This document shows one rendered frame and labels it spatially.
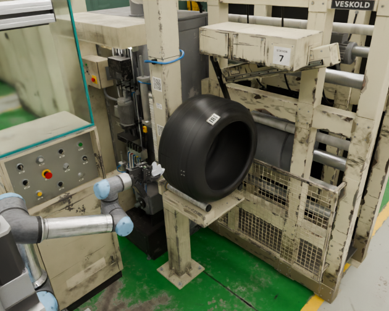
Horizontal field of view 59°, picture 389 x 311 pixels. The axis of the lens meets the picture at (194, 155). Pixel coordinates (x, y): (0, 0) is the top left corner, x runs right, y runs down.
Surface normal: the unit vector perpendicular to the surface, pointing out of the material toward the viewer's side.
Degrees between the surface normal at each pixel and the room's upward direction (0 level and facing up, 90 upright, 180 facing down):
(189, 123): 38
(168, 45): 90
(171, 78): 90
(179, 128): 47
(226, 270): 0
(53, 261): 90
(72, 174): 90
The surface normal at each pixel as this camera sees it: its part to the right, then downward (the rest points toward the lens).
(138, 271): -0.04, -0.87
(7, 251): 0.71, 0.32
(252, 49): -0.71, 0.36
